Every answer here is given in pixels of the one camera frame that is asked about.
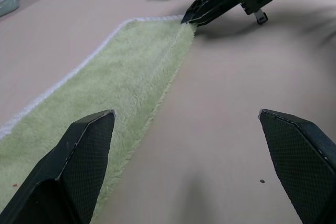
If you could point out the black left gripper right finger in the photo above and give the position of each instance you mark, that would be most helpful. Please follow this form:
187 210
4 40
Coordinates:
302 161

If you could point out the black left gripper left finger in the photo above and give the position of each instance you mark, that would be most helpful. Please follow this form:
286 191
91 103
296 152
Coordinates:
65 171

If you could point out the light green fluffy towel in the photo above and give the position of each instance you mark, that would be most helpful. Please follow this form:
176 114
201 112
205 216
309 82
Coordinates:
131 69

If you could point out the pale green container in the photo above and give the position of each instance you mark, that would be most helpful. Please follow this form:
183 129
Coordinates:
8 2

